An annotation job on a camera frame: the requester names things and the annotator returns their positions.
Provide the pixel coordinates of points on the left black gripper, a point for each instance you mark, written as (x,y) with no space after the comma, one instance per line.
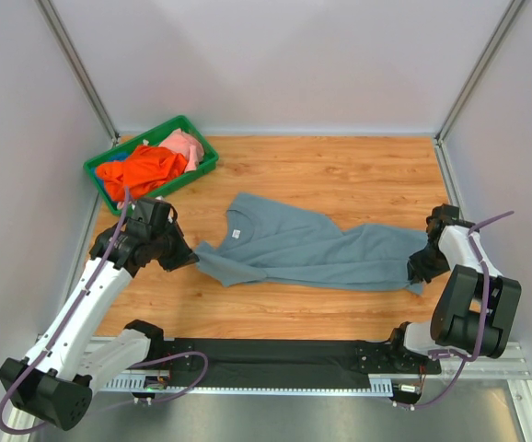
(174,251)

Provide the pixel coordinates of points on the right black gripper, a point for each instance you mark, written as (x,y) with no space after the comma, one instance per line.
(427,262)

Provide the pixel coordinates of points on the grey-blue t shirt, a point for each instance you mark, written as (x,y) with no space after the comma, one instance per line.
(267,241)

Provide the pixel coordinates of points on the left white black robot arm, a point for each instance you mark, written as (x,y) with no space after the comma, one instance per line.
(56,380)

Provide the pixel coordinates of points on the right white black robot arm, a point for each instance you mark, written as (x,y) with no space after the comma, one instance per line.
(474,315)

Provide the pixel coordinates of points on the green plastic bin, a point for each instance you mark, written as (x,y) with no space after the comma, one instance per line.
(153,137)

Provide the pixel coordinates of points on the orange t shirt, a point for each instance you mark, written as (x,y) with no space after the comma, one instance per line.
(147,168)

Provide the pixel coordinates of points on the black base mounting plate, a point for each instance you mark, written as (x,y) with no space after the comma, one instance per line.
(287,364)

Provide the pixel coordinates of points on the pink t shirt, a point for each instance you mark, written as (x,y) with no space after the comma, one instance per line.
(183,143)

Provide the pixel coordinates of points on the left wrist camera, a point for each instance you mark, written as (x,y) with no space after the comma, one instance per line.
(154,213)

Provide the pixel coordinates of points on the right aluminium corner post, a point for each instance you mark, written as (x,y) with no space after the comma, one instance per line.
(504,25)

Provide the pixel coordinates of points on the aluminium corner post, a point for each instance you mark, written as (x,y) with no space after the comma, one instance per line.
(504,25)
(59,31)

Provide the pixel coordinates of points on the aluminium frame rail front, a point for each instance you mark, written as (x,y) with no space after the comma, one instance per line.
(183,375)

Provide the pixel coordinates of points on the left aluminium corner post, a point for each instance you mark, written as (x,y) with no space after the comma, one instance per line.
(59,31)

